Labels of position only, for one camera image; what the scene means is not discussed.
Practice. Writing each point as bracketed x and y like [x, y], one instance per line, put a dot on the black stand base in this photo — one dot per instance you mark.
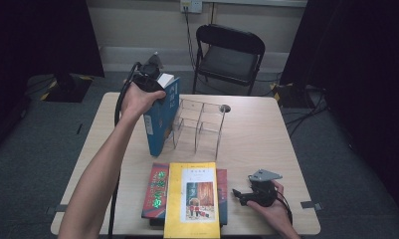
[67, 88]
[288, 96]

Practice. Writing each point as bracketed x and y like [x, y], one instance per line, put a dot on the black folding chair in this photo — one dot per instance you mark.
[228, 61]

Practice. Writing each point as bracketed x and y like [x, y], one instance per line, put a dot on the grey tape strip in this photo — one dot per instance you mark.
[311, 205]
[62, 208]

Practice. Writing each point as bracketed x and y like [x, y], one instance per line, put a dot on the grey table grommet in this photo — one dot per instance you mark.
[225, 108]

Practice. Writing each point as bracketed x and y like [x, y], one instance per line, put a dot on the person's left hand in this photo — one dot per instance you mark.
[137, 103]

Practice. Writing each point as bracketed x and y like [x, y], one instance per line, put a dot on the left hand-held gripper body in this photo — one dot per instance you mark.
[149, 79]

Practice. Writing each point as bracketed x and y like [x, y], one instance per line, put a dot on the person's right hand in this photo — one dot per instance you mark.
[276, 212]

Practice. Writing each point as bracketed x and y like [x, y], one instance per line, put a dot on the thick blue book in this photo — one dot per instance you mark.
[162, 122]

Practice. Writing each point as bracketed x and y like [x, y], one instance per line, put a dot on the small dark floor object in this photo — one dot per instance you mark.
[79, 128]

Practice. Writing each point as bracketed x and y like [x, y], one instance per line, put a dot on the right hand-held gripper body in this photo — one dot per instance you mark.
[265, 192]

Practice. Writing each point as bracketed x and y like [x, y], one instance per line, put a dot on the yellow book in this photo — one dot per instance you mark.
[192, 199]

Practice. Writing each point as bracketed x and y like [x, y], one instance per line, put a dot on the black book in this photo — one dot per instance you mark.
[155, 222]

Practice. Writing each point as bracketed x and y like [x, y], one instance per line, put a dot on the black curtain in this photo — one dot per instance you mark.
[38, 40]
[359, 83]

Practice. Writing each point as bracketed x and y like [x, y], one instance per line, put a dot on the clear acrylic book rack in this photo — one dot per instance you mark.
[203, 126]

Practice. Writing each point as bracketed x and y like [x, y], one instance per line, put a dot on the white wall socket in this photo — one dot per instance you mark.
[191, 6]

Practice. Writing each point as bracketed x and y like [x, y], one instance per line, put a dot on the red illustrated book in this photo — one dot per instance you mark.
[155, 191]

